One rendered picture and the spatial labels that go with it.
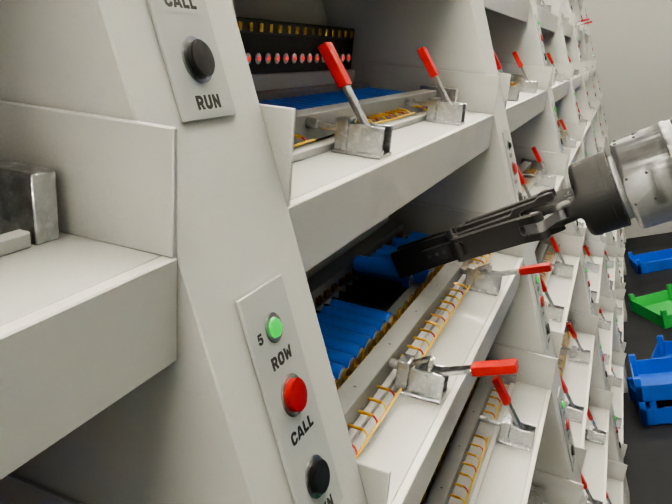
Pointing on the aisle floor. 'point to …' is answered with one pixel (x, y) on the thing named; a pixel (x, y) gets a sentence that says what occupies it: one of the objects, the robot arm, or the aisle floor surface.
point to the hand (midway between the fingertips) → (427, 252)
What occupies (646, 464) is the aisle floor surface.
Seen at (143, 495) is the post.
